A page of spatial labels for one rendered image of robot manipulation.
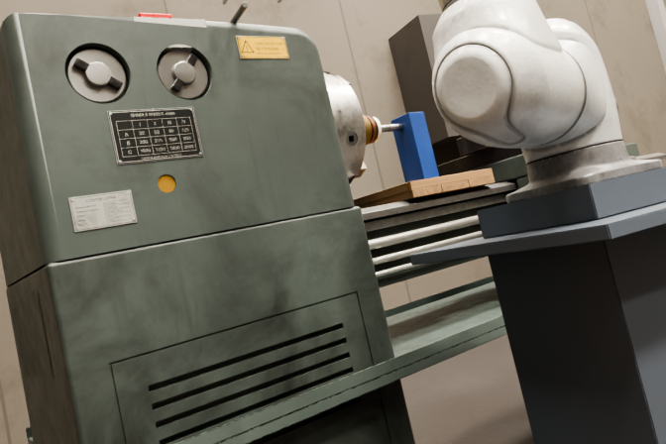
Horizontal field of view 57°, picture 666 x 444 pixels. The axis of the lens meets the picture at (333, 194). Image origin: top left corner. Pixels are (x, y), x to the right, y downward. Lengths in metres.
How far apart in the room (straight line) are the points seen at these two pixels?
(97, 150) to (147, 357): 0.34
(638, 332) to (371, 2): 3.83
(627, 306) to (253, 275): 0.60
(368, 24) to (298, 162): 3.32
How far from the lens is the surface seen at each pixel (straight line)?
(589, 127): 1.00
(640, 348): 0.94
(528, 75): 0.80
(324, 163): 1.21
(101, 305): 1.00
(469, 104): 0.80
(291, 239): 1.14
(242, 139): 1.13
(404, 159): 1.73
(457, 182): 1.57
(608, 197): 0.93
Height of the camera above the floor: 0.79
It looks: 5 degrees up
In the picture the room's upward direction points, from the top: 13 degrees counter-clockwise
